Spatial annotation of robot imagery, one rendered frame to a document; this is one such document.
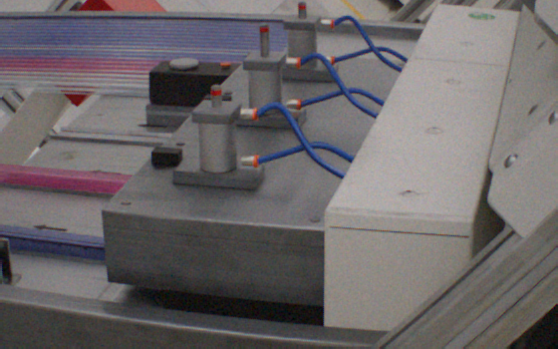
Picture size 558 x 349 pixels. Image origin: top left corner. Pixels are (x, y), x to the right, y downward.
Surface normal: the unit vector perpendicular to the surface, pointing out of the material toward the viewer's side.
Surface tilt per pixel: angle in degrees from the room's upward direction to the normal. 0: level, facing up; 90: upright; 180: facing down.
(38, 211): 42
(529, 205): 90
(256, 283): 90
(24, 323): 90
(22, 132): 90
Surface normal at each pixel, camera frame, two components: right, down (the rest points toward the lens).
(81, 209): -0.01, -0.94
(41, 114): -0.24, 0.34
